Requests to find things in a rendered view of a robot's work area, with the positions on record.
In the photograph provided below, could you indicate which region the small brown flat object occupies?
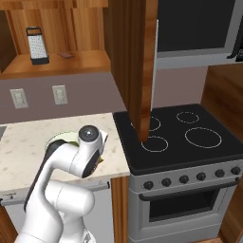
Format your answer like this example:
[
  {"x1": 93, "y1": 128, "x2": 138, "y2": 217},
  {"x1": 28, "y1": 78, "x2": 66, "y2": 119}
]
[{"x1": 57, "y1": 52, "x2": 76, "y2": 60}]

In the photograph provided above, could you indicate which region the black oven door handle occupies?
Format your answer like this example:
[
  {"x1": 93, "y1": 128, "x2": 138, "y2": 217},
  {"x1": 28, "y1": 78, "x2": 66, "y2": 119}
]
[{"x1": 138, "y1": 179, "x2": 240, "y2": 202}]

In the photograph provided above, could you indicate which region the steel sink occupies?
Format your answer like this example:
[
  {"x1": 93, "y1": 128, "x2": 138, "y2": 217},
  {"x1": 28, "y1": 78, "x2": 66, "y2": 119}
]
[{"x1": 0, "y1": 125, "x2": 8, "y2": 140}]

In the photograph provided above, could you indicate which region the narrow wooden base cabinet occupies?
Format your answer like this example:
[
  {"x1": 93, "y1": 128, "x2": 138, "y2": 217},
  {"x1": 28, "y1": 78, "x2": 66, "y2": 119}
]
[{"x1": 110, "y1": 176, "x2": 131, "y2": 243}]

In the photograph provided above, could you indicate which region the metal cheese grater black handle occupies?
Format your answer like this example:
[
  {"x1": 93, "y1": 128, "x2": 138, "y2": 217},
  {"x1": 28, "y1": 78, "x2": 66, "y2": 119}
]
[{"x1": 26, "y1": 26, "x2": 50, "y2": 66}]

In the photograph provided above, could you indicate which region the white dishwasher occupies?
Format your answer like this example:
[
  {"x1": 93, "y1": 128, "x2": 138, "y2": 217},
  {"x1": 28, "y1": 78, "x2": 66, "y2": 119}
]
[{"x1": 0, "y1": 178, "x2": 115, "y2": 243}]

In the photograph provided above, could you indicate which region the oven door with window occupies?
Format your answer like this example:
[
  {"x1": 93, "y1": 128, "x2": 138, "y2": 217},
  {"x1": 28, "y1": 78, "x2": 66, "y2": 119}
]
[{"x1": 128, "y1": 181, "x2": 239, "y2": 243}]

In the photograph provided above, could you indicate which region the white wall outlet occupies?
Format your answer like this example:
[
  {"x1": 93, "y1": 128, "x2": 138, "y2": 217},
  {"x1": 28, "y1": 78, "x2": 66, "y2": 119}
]
[
  {"x1": 9, "y1": 87, "x2": 29, "y2": 110},
  {"x1": 51, "y1": 84, "x2": 68, "y2": 105}
]

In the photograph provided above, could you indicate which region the black glass hob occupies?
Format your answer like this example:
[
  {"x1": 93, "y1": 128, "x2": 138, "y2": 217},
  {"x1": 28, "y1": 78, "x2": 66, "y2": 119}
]
[{"x1": 112, "y1": 103, "x2": 243, "y2": 177}]

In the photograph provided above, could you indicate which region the black microwave handle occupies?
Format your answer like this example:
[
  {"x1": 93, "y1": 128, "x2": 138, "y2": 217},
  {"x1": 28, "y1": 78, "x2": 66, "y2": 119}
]
[{"x1": 226, "y1": 18, "x2": 243, "y2": 62}]

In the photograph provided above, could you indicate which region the tall wooden side cabinet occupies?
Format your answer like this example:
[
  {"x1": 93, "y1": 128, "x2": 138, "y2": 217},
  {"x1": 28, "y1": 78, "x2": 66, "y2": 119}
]
[{"x1": 200, "y1": 62, "x2": 243, "y2": 243}]

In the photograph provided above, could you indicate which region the wooden cabinet door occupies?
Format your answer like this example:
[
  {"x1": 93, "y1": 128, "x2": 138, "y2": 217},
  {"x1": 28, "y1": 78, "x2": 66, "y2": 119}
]
[{"x1": 103, "y1": 0, "x2": 159, "y2": 143}]

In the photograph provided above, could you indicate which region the silver cabinet door handle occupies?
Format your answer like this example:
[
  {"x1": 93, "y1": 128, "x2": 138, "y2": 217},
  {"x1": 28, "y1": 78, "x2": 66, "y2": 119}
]
[{"x1": 150, "y1": 18, "x2": 159, "y2": 112}]

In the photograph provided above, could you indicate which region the salad bowl with greens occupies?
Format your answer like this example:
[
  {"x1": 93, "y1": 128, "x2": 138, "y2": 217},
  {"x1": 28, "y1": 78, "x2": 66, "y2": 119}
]
[{"x1": 45, "y1": 130, "x2": 105, "y2": 165}]

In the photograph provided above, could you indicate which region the open wooden wall cabinet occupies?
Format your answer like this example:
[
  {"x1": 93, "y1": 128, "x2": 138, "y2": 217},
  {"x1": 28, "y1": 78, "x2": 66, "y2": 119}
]
[{"x1": 0, "y1": 0, "x2": 112, "y2": 81}]

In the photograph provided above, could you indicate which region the black oven knob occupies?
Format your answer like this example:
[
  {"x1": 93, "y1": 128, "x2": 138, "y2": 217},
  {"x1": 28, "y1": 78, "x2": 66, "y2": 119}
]
[
  {"x1": 178, "y1": 174, "x2": 190, "y2": 185},
  {"x1": 214, "y1": 168, "x2": 226, "y2": 178},
  {"x1": 160, "y1": 177, "x2": 173, "y2": 188},
  {"x1": 230, "y1": 166, "x2": 242, "y2": 177},
  {"x1": 196, "y1": 171, "x2": 207, "y2": 182},
  {"x1": 142, "y1": 179, "x2": 155, "y2": 191}
]

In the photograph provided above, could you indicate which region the silver dishwasher handle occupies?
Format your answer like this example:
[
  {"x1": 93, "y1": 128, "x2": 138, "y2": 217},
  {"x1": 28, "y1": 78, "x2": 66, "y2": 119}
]
[{"x1": 0, "y1": 181, "x2": 111, "y2": 207}]

